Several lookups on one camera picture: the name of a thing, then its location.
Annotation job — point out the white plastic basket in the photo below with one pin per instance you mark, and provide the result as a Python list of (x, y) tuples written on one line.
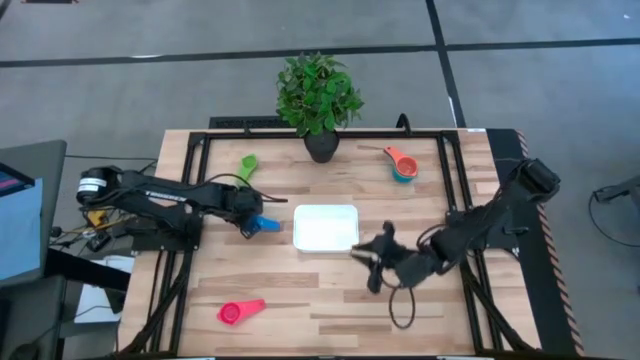
[(325, 227)]

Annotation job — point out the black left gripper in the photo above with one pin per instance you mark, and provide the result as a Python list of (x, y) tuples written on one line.
[(245, 207)]

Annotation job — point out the black aluminium table frame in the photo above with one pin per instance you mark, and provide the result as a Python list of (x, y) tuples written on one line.
[(325, 134)]

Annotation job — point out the blue measuring cup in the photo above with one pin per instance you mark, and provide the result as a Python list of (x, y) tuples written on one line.
[(270, 225)]

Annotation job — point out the black hazard-striped floor mat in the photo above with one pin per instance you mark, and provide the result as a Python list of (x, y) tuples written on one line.
[(525, 300)]

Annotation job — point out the light blue sheet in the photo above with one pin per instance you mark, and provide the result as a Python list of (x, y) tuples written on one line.
[(20, 230)]

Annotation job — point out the yellow plug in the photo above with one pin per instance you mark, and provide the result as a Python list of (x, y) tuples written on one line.
[(96, 217)]

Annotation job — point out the monitor screen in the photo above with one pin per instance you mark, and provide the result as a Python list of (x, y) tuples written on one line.
[(50, 155)]

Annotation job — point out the green plant in black pot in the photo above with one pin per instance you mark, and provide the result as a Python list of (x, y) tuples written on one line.
[(315, 95)]

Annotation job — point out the ribbed black floor mat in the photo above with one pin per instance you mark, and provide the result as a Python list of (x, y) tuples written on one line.
[(245, 122)]

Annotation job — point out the teal measuring cup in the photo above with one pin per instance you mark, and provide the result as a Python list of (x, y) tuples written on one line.
[(400, 178)]

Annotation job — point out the white flat panel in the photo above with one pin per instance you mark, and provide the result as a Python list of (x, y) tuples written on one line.
[(95, 300)]

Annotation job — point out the black table clamp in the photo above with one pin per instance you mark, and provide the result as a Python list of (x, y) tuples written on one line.
[(245, 130), (402, 122)]

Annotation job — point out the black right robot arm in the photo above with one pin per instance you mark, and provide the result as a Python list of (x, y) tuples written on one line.
[(480, 225)]

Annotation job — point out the green measuring cup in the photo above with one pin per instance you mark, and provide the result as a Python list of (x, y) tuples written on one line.
[(248, 162)]

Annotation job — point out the orange measuring cup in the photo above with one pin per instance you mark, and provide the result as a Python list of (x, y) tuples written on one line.
[(406, 167)]

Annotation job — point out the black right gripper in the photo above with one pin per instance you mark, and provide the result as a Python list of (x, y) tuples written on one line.
[(400, 262)]

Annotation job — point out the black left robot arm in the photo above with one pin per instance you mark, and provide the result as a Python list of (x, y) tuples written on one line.
[(160, 197)]

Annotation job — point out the pink measuring cup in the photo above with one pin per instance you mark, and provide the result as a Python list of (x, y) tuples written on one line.
[(231, 313)]

